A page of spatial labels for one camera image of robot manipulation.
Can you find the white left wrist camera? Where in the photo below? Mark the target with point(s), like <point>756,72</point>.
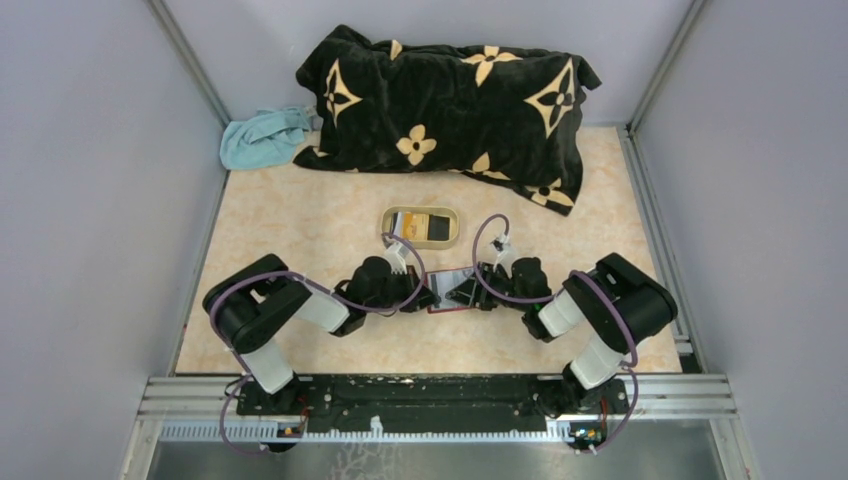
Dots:
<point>395,254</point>

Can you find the black cream patterned blanket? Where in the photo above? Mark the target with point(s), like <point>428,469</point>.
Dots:
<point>506,116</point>

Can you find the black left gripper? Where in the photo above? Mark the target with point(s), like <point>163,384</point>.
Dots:
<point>411,281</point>

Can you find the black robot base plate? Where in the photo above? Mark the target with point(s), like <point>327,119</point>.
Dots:
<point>437,404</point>

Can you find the red leather card holder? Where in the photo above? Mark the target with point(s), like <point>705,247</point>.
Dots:
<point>444,288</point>

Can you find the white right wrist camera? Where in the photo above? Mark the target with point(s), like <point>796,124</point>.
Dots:
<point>506,255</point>

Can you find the aluminium frame rail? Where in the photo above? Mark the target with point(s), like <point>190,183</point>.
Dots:
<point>204,408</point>

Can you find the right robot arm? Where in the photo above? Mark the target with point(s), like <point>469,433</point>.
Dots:
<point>621,303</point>

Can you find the light blue cloth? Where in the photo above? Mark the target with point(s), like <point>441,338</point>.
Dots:
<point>270,138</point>

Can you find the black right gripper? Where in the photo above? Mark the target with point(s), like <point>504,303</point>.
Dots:
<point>473,292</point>

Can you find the beige oval tray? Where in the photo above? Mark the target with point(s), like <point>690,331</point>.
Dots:
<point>436,210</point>

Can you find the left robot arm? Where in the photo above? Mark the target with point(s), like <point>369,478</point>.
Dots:
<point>247,309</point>

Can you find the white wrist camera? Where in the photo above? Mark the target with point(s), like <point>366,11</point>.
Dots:
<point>395,254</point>
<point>506,255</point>

